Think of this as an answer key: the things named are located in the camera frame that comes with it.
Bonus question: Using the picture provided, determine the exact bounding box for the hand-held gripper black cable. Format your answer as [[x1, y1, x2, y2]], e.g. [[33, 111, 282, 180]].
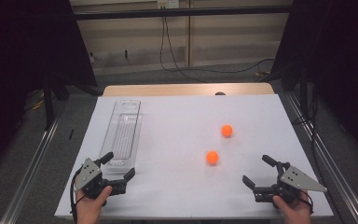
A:
[[297, 189, 314, 216], [70, 169, 85, 218]]

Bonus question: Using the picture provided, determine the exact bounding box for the black metal stand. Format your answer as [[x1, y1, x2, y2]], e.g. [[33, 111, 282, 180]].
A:
[[42, 73, 70, 132], [299, 71, 311, 125]]

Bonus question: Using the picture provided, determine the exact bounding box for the left hand-held gripper black cable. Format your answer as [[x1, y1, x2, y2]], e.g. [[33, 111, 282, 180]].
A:
[[70, 169, 85, 218]]

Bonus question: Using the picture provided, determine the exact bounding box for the orange ball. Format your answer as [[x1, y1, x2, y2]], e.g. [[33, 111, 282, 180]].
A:
[[205, 150, 220, 165], [220, 124, 234, 138]]

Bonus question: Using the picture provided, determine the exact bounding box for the yellow cable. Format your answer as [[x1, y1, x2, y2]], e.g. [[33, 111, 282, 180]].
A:
[[32, 99, 46, 111]]

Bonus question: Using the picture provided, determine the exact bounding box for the right hand-held gripper black cable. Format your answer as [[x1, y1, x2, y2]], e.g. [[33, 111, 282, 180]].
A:
[[297, 189, 314, 216]]

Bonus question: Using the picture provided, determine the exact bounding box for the clear plastic tray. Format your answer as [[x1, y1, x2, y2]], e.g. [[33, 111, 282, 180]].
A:
[[98, 99, 144, 174]]

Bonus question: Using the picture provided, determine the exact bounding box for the beige panelled desk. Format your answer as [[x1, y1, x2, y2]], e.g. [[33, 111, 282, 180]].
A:
[[69, 0, 295, 77]]

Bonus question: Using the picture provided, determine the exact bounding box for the white wall socket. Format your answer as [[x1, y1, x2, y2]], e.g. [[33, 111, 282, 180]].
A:
[[157, 0, 180, 9]]

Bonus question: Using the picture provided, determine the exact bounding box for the black horizontal frame bar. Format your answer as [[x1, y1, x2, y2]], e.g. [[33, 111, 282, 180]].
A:
[[73, 5, 295, 21]]

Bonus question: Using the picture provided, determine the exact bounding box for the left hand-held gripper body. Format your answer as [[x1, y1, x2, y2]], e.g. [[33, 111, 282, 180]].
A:
[[74, 158, 129, 200]]

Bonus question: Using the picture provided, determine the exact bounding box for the person's right hand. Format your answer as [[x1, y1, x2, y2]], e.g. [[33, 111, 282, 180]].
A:
[[272, 189, 312, 224]]

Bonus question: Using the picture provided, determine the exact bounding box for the black curtain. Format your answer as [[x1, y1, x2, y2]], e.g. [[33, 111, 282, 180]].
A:
[[0, 0, 98, 180], [269, 0, 358, 166]]

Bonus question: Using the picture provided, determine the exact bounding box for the black power cable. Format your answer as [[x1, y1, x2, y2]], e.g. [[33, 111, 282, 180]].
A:
[[158, 8, 208, 84], [163, 17, 276, 75]]

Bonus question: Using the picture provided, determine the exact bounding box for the person's left hand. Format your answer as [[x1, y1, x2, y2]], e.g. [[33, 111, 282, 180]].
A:
[[76, 185, 114, 224]]

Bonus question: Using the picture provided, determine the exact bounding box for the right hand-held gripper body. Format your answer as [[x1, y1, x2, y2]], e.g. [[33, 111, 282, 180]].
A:
[[252, 161, 328, 209]]

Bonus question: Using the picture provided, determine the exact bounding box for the aluminium floor rail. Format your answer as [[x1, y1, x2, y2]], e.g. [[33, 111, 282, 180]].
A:
[[283, 92, 358, 224], [0, 115, 63, 224]]

